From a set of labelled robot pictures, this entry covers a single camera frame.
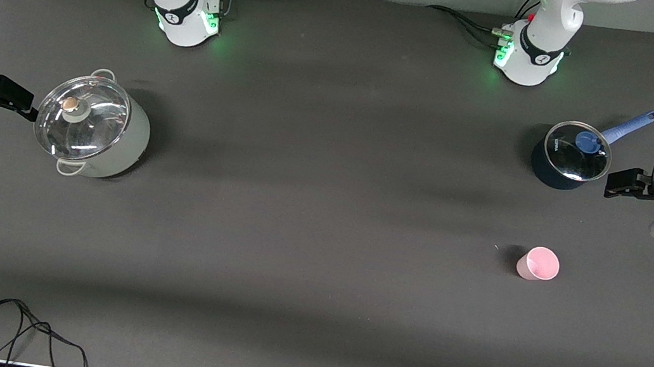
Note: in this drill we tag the pink plastic cup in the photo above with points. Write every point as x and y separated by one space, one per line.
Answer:
538 266

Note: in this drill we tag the glass lid with blue knob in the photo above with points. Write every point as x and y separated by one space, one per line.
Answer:
566 163

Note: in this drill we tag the glass lid with gold knob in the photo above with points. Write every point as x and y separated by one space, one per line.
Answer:
93 126

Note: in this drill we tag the dark blue saucepan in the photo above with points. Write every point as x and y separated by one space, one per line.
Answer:
549 176

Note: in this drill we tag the pale green stockpot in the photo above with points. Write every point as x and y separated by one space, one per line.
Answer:
128 149

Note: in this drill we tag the dark grey table cover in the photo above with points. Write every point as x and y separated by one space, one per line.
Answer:
314 271

